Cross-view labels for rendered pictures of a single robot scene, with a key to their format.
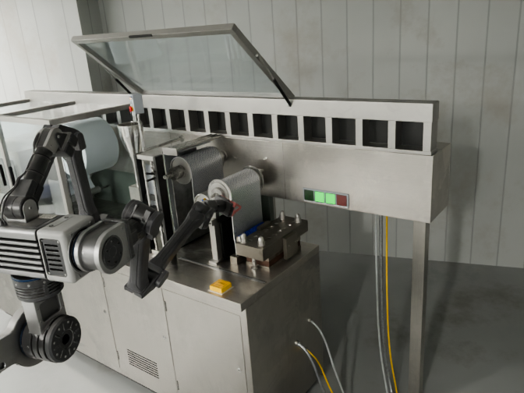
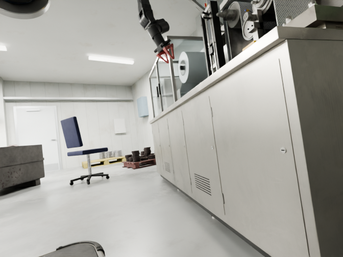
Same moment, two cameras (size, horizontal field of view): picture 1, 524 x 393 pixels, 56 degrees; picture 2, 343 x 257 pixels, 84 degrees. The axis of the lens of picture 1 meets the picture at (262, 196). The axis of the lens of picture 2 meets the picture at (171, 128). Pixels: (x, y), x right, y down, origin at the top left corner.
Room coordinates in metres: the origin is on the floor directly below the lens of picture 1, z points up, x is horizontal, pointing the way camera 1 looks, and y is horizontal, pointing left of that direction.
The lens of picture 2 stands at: (1.16, 0.07, 0.61)
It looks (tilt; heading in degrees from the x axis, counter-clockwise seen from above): 3 degrees up; 37
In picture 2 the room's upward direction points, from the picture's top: 7 degrees counter-clockwise
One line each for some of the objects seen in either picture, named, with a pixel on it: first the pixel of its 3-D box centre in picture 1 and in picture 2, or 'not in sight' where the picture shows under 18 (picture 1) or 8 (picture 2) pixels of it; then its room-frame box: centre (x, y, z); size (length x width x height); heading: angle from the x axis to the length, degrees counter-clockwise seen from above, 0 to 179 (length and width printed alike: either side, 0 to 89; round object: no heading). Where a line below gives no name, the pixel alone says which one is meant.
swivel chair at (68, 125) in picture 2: not in sight; (86, 148); (3.00, 3.45, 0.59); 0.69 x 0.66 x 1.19; 162
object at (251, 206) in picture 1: (247, 214); (295, 19); (2.30, 0.08, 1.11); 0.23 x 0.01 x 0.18; 143
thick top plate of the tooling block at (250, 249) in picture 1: (273, 236); (331, 26); (2.26, -0.04, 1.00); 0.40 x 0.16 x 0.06; 143
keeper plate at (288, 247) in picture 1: (291, 245); not in sight; (2.22, -0.12, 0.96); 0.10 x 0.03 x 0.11; 143
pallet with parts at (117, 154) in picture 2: not in sight; (103, 158); (4.85, 5.80, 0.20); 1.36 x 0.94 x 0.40; 159
